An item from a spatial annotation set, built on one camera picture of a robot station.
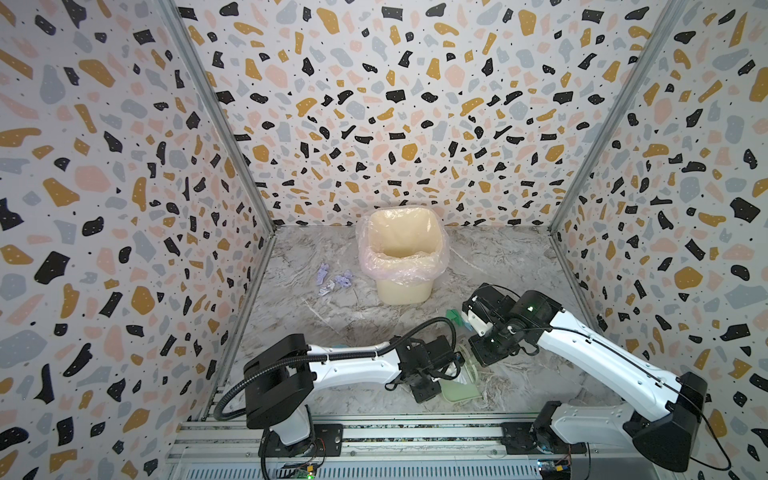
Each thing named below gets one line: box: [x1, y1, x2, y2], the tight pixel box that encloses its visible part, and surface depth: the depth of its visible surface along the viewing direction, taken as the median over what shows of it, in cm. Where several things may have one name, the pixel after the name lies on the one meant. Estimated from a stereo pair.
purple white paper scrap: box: [316, 263, 335, 296], surface depth 106 cm
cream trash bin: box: [364, 207, 443, 305], surface depth 88 cm
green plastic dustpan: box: [440, 379, 482, 403], surface depth 83 cm
